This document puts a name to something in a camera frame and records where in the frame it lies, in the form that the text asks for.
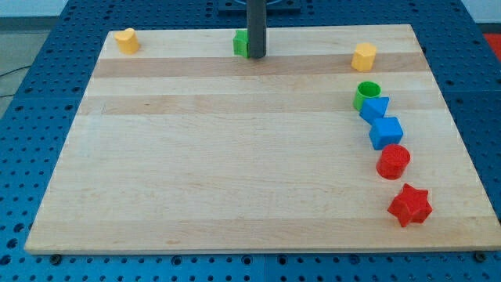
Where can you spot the green cylinder block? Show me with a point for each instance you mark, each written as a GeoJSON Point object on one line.
{"type": "Point", "coordinates": [365, 90]}

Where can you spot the yellow hexagon block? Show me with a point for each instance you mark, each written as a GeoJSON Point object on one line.
{"type": "Point", "coordinates": [364, 57]}

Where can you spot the blue triangle block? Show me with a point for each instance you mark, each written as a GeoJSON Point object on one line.
{"type": "Point", "coordinates": [374, 108]}

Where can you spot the blue cube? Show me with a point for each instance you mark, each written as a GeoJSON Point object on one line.
{"type": "Point", "coordinates": [385, 131]}

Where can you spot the red star block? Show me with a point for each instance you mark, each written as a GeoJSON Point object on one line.
{"type": "Point", "coordinates": [411, 205]}

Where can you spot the wooden board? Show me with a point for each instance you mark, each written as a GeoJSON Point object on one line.
{"type": "Point", "coordinates": [185, 148]}

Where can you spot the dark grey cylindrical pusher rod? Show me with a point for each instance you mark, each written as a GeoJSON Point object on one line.
{"type": "Point", "coordinates": [256, 28]}

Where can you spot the yellow heart block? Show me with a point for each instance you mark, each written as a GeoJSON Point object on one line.
{"type": "Point", "coordinates": [127, 41]}

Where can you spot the red cylinder block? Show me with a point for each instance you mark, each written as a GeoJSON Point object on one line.
{"type": "Point", "coordinates": [393, 161]}

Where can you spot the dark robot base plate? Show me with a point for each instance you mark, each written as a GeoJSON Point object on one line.
{"type": "Point", "coordinates": [236, 7]}

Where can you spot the green block behind rod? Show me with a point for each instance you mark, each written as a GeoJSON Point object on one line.
{"type": "Point", "coordinates": [240, 43]}

